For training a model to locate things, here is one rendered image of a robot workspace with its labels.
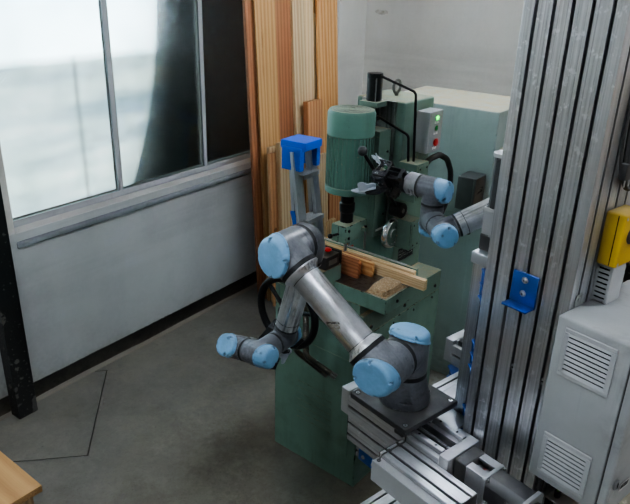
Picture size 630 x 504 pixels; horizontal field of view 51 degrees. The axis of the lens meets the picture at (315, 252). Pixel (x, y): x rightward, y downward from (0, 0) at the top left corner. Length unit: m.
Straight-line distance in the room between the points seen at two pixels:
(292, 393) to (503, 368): 1.21
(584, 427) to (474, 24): 3.34
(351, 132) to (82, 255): 1.61
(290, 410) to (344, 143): 1.19
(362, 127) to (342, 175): 0.19
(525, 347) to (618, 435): 0.30
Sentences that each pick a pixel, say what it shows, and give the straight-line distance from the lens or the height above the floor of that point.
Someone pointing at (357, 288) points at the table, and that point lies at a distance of 2.39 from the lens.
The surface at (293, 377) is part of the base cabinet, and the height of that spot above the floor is 0.39.
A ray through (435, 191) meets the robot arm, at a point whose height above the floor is 1.33.
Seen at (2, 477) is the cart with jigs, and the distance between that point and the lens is 2.29.
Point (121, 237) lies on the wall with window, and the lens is 3.51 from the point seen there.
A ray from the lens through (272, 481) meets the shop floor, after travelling 2.89.
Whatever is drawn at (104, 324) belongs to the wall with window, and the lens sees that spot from 3.62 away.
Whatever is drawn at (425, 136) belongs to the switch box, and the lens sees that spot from 2.58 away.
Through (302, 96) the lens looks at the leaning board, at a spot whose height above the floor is 1.24.
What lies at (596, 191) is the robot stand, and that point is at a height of 1.52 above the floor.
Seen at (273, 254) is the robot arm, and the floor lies 1.25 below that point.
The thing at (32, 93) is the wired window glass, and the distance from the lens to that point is 3.18.
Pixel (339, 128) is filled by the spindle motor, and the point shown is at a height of 1.45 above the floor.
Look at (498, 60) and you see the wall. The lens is 4.59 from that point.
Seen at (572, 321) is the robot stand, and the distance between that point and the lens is 1.64.
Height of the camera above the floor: 1.95
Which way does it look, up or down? 23 degrees down
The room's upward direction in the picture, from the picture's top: 2 degrees clockwise
